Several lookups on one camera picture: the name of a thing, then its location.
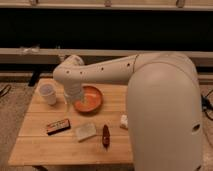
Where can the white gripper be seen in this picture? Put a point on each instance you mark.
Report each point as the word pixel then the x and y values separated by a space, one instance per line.
pixel 73 92

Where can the white sponge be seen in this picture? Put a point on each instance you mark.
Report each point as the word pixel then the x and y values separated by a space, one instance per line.
pixel 85 131

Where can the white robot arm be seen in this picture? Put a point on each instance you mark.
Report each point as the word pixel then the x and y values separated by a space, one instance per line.
pixel 163 104

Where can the white ceramic cup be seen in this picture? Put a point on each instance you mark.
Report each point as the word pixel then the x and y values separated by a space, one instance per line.
pixel 47 92

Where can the orange plate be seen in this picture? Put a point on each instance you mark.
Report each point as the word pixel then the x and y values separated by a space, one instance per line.
pixel 93 97

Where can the black and red box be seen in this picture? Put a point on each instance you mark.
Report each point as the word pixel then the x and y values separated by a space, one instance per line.
pixel 58 126

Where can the wooden table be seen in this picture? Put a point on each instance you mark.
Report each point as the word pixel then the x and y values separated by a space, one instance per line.
pixel 34 146

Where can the dark red brown utensil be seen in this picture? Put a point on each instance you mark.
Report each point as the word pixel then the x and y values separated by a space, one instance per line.
pixel 106 136

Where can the small white object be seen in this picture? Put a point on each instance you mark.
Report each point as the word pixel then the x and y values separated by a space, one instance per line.
pixel 124 122

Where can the long metal rail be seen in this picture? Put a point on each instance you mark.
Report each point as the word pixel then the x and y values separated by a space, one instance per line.
pixel 47 56

